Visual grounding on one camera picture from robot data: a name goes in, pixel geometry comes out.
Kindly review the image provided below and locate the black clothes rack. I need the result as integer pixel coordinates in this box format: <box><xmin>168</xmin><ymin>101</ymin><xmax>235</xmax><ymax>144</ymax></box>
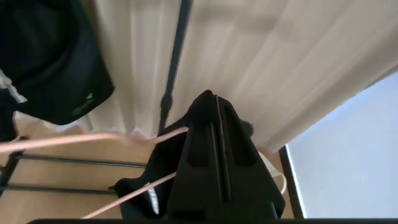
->
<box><xmin>0</xmin><ymin>0</ymin><xmax>194</xmax><ymax>196</ymax></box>

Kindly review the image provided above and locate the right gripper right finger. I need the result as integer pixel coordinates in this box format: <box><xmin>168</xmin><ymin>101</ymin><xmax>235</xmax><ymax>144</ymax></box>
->
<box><xmin>214</xmin><ymin>95</ymin><xmax>286</xmax><ymax>219</ymax></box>

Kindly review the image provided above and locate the black garment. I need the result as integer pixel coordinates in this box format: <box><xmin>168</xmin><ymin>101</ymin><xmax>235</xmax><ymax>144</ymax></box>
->
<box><xmin>0</xmin><ymin>0</ymin><xmax>116</xmax><ymax>142</ymax></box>
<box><xmin>108</xmin><ymin>89</ymin><xmax>255</xmax><ymax>220</ymax></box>

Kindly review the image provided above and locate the white laundry basket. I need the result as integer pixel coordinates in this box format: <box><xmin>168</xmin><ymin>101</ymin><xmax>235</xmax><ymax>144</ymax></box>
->
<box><xmin>257</xmin><ymin>151</ymin><xmax>287</xmax><ymax>195</ymax></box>

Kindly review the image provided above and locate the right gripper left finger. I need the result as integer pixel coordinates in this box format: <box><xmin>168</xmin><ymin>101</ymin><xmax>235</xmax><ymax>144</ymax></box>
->
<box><xmin>167</xmin><ymin>120</ymin><xmax>223</xmax><ymax>219</ymax></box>

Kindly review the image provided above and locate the pink clothes hanger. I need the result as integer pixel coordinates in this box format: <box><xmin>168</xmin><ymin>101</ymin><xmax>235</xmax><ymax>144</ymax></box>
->
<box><xmin>0</xmin><ymin>126</ymin><xmax>190</xmax><ymax>219</ymax></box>

